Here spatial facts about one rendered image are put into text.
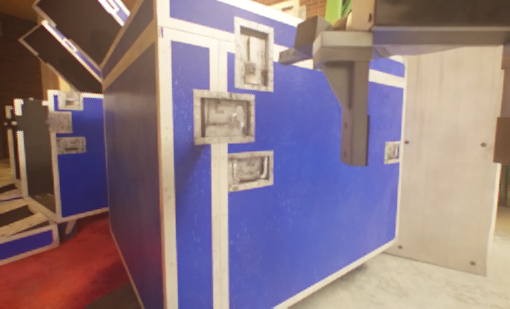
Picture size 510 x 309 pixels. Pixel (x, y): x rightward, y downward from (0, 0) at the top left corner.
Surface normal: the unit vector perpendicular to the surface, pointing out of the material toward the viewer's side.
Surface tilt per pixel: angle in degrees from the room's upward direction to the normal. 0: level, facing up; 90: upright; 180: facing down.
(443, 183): 90
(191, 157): 90
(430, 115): 90
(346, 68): 90
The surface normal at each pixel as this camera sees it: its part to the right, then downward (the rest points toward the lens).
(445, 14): -0.02, 0.10
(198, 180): 0.60, 0.07
